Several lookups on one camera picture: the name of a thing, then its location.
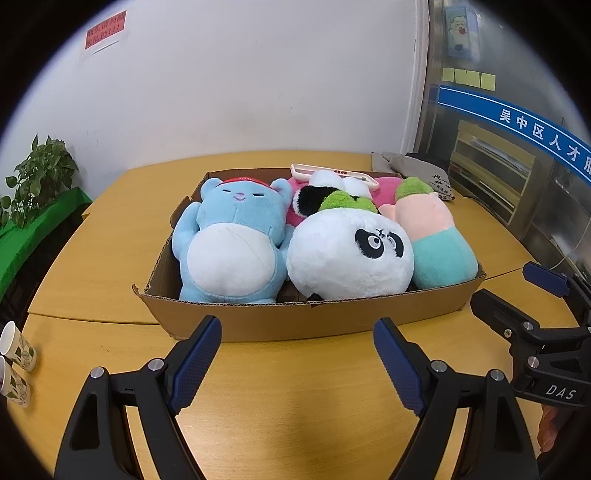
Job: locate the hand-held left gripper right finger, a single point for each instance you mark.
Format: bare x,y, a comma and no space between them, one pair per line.
399,364

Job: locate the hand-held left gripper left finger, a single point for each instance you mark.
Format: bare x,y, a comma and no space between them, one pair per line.
194,364

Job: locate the green table cloth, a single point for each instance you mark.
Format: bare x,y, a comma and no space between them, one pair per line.
23,240

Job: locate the yellow sticky note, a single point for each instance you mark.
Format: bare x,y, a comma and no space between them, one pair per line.
448,75
488,81
461,76
474,78

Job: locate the pink bear plush toy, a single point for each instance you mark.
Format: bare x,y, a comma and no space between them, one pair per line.
385,191

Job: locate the blue window banner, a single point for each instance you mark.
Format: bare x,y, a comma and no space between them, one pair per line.
508,113

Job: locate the cartoon sheep poster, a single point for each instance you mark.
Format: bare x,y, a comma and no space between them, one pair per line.
461,32

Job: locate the grey cloth bag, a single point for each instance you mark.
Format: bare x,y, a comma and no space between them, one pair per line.
392,162

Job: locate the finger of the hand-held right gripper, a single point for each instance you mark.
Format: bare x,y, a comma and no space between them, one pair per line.
547,277
494,311

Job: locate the cardboard box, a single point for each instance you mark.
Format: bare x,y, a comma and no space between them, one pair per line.
277,318

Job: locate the person's right hand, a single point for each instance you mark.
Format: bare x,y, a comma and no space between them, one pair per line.
547,429

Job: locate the white panda plush toy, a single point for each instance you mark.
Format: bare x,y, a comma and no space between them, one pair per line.
332,258

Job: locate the blue bear plush toy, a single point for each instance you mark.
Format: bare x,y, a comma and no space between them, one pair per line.
231,249

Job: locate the teal and peach plush toy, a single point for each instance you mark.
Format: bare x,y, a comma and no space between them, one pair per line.
438,258

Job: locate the leaf print paper cup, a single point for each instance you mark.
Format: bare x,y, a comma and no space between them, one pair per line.
14,385
18,346

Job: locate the large potted green plant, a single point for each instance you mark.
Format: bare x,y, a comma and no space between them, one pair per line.
41,170

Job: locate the red wall sign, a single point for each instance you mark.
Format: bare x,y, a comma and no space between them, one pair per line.
106,30

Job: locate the cream shelf unit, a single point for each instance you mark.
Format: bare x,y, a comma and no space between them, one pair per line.
494,170

